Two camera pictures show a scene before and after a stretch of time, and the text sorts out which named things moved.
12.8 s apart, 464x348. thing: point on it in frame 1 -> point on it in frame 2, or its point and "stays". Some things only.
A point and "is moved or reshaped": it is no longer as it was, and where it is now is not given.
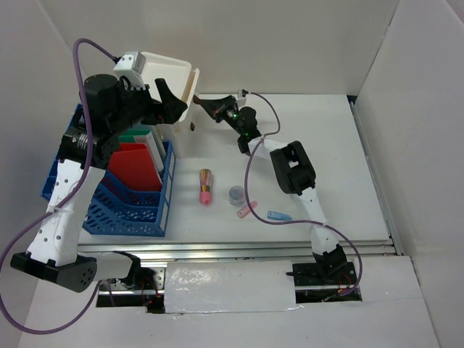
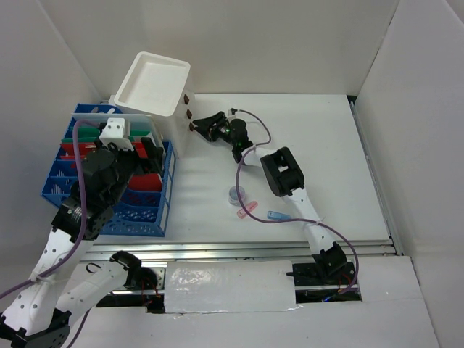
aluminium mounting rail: x=226 y=251 stays
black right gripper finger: x=215 y=113 -> x=206 y=133
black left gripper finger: x=170 y=112 -> x=151 y=165
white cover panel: x=229 y=286 stays
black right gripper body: x=229 y=112 -> x=221 y=130
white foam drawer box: x=181 y=80 is moved or reshaped
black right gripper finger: x=213 y=104 -> x=208 y=122
